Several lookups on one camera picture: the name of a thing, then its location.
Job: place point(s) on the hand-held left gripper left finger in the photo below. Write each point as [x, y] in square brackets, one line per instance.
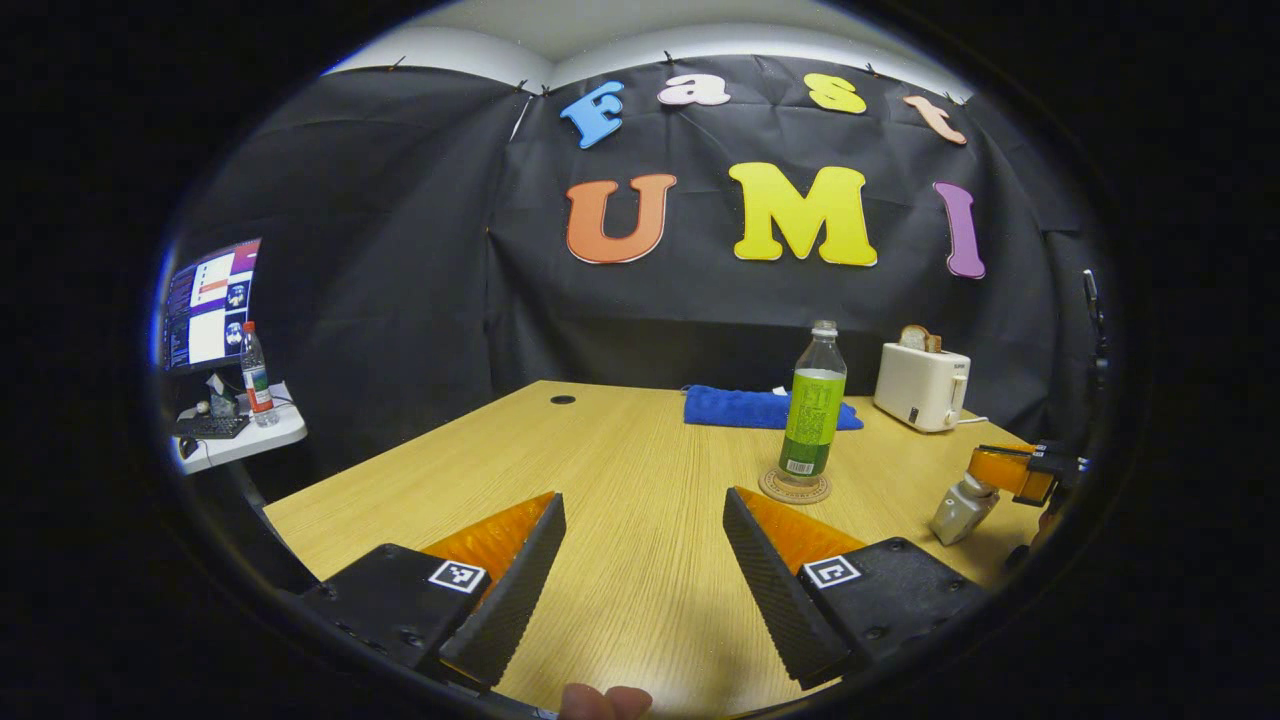
[510, 590]

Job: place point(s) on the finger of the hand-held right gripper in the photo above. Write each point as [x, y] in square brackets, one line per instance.
[1005, 470]

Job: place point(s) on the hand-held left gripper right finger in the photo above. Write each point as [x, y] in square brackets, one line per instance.
[775, 590]

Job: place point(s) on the white ceramic teacup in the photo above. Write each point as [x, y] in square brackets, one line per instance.
[960, 512]

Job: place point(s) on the round wooden coaster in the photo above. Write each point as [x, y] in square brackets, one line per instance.
[775, 490]

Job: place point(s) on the green label water bottle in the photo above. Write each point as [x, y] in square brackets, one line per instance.
[812, 420]

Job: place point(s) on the small red label bottle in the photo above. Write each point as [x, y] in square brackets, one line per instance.
[258, 385]

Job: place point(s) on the white toaster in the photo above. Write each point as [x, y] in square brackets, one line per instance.
[920, 385]

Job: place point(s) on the toast slice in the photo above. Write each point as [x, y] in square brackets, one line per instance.
[918, 338]

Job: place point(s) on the blue folded towel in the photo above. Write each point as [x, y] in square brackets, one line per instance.
[730, 408]

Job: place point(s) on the white side table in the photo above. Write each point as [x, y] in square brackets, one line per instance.
[250, 448]

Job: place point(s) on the black keyboard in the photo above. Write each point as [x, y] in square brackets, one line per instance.
[212, 428]

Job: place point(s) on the black computer mouse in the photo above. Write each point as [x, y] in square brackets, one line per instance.
[188, 447]

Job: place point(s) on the computer monitor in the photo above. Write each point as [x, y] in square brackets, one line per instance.
[210, 305]

